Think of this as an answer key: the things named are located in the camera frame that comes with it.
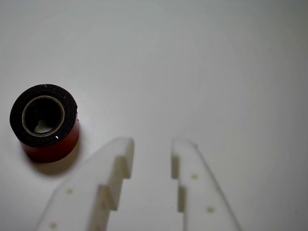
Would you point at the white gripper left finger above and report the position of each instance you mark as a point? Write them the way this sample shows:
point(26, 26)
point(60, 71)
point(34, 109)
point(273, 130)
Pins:
point(79, 192)

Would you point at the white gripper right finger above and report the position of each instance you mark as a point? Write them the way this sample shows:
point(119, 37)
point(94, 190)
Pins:
point(199, 192)

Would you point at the red tape roll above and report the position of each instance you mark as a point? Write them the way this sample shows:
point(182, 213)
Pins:
point(60, 149)

